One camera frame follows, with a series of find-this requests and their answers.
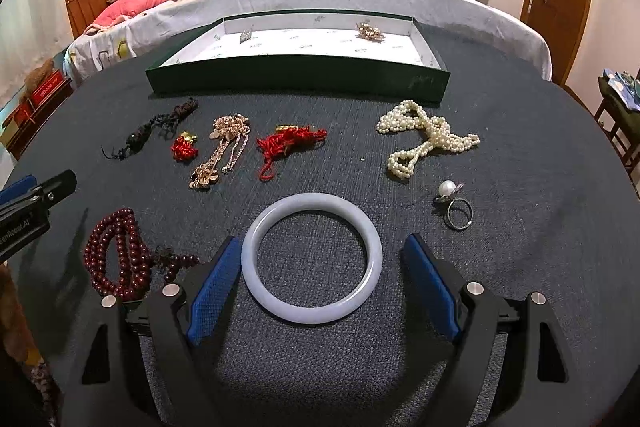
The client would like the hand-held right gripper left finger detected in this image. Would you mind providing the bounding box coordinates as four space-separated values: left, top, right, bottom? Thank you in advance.
60 235 246 427

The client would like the silver pearl ring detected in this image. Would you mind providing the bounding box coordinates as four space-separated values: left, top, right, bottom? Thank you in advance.
434 180 474 230

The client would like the pearl necklace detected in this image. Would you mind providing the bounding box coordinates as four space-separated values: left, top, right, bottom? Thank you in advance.
376 99 481 180

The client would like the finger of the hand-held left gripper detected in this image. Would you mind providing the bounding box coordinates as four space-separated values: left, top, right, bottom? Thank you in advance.
0 175 39 208
0 170 78 224

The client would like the green jewelry box tray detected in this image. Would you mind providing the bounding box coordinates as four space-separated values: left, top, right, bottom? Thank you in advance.
145 9 451 105

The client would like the red gift box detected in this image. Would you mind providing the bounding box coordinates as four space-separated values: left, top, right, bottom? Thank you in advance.
0 71 75 160

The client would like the gold brooch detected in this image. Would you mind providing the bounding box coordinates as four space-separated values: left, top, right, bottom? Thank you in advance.
355 21 385 42

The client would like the dark red bead bracelet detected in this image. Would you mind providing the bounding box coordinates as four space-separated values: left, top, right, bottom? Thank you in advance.
83 208 201 300

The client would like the gold chain necklace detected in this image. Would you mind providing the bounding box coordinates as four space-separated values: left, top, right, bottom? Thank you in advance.
188 115 251 192

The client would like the dark grey tablecloth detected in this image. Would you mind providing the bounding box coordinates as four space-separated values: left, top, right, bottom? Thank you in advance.
0 19 640 427

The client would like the wooden chair with green bag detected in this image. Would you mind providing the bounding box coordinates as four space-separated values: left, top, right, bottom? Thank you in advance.
594 68 640 180

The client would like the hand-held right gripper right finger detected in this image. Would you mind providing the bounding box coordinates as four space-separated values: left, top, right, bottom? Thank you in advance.
402 233 588 427

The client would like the red knotted cord bracelet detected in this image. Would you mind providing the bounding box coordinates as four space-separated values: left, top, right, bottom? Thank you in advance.
256 125 329 182

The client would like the brown teddy bear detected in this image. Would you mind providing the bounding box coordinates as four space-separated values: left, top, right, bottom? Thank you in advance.
22 58 56 94

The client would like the black braided cord bracelet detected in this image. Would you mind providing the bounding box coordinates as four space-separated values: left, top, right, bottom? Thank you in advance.
101 99 199 161

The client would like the small red bead charm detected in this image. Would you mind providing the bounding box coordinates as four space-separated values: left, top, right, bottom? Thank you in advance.
170 132 197 162

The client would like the white jade bangle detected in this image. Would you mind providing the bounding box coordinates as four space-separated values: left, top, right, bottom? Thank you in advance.
241 193 384 325

